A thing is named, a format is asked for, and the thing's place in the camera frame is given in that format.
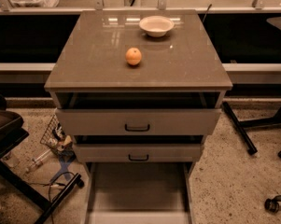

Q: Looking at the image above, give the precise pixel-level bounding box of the wire mesh basket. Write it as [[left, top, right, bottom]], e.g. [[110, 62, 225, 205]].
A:
[[40, 115, 74, 157]]

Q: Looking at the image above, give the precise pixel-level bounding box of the grey drawer cabinet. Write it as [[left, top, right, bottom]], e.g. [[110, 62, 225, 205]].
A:
[[43, 9, 233, 224]]

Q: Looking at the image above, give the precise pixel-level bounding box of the plastic bottle on floor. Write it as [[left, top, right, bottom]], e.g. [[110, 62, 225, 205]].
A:
[[25, 149, 53, 174]]

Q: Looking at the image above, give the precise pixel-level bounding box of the orange fruit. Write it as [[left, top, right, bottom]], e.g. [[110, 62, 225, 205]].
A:
[[125, 48, 142, 65]]

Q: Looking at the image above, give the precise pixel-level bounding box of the grey drawer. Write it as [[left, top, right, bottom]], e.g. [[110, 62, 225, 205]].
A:
[[81, 162, 195, 224], [73, 144, 204, 162], [56, 109, 220, 135]]

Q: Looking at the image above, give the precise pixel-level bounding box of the black cable on floor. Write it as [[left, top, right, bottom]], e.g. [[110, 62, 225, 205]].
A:
[[25, 171, 77, 224]]

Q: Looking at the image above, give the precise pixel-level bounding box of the black table leg frame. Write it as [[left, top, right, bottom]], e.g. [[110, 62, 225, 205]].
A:
[[0, 128, 84, 224]]

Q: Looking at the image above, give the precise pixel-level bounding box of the black caster wheel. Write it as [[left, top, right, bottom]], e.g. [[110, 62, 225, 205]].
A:
[[264, 195, 281, 213]]

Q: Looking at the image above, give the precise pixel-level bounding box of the dark tray left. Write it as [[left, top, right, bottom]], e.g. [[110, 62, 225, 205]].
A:
[[0, 91, 25, 145]]

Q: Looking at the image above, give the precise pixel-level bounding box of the white bowl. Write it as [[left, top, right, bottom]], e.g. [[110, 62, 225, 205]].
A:
[[139, 16, 175, 37]]

